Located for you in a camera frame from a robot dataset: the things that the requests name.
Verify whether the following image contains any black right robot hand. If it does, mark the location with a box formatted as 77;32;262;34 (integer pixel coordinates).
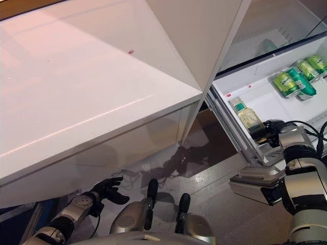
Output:
249;119;284;152

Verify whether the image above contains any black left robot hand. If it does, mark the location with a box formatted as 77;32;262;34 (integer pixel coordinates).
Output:
90;176;130;205

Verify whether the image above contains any white fridge drawer steel front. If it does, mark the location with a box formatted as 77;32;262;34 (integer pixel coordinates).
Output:
206;35;327;206

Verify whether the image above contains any tea bottle with white cap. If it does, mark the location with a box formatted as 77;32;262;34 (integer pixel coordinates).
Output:
230;96;269;144

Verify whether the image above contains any stainless steel fridge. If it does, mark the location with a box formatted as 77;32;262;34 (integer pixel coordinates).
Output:
219;0;327;75

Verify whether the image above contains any light green drink can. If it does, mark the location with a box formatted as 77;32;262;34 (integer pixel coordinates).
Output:
271;71;301;99
306;55;327;77
293;59;320;82

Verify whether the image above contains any teal drink can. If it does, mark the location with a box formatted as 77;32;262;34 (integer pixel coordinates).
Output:
285;66;318;102

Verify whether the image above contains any white counter cabinet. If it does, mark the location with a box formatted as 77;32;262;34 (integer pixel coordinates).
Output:
0;0;205;209

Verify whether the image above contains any silver robot right leg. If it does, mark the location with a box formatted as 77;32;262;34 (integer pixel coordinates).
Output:
174;192;214;236

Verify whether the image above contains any white tall cabinet panel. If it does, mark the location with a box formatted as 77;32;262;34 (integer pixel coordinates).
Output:
147;0;253;144

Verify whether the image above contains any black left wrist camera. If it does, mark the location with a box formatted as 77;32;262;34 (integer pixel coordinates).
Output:
90;201;105;218

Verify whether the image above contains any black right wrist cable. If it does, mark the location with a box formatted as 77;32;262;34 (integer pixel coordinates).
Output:
293;120;327;157

